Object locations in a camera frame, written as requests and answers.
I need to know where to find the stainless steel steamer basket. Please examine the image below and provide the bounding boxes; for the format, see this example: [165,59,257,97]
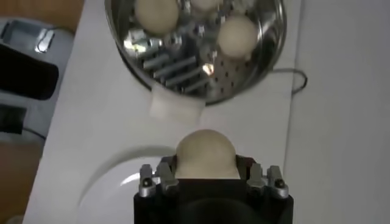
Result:
[104,0,288,125]

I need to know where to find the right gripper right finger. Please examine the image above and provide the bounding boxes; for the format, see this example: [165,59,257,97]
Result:
[236,155,289,200]

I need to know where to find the round white plate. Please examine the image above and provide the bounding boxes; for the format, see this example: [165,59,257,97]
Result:
[75,155,180,224]

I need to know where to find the cooker power cable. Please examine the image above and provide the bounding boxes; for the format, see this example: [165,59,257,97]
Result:
[271,67,308,95]

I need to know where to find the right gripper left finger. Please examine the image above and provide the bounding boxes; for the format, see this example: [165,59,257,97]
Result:
[138,155,181,199]

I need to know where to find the white steamed baozi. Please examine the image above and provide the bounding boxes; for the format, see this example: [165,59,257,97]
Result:
[133,0,180,35]
[190,0,223,12]
[175,129,241,180]
[216,15,259,60]

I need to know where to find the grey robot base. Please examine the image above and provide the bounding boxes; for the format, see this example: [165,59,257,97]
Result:
[0,16,76,144]

